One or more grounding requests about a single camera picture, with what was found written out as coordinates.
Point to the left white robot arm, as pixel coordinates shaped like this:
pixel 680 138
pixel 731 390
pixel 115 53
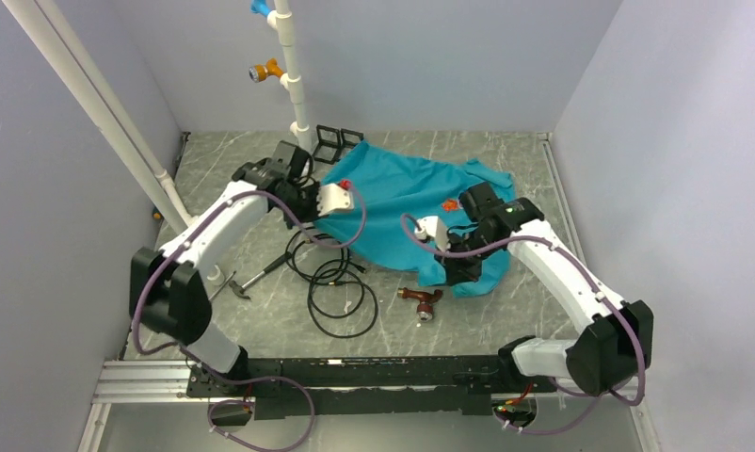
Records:
pixel 167 291

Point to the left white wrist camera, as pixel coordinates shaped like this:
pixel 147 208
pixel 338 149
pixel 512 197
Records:
pixel 333 199

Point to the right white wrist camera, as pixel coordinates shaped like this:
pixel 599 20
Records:
pixel 432 229

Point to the orange brooch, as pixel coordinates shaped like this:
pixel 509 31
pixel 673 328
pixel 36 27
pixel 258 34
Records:
pixel 451 205

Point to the black square frame holder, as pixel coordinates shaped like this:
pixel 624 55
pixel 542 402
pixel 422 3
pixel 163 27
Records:
pixel 329 145

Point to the aluminium rail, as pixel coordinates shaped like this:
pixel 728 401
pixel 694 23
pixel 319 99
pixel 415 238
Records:
pixel 173 381

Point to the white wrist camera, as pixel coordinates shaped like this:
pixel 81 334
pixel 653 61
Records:
pixel 432 229
pixel 333 199

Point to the brown wooden handled tool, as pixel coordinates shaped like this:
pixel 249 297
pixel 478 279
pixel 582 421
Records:
pixel 425 301

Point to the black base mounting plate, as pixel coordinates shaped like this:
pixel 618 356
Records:
pixel 468 384

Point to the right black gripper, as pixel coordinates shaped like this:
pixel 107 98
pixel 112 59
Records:
pixel 457 271

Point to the white PVC pipe stand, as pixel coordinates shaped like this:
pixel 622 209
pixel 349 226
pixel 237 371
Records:
pixel 50 31

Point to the orange flashlight on pipe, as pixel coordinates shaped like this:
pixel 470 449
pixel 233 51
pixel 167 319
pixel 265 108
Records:
pixel 260 72

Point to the blue fitting on pipe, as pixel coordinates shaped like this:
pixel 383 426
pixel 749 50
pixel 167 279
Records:
pixel 260 7

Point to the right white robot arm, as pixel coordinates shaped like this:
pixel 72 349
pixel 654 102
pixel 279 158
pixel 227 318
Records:
pixel 614 335

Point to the teal t-shirt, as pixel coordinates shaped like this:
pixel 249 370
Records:
pixel 393 184

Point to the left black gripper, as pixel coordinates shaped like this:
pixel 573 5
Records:
pixel 313 190

